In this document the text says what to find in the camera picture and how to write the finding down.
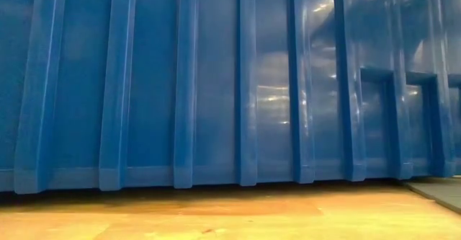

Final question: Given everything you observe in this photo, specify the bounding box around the grey slotted divider sheet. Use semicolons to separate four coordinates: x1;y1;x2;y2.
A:
402;177;461;215

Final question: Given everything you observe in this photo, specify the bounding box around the blue plastic bin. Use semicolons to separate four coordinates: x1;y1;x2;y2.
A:
0;0;461;195

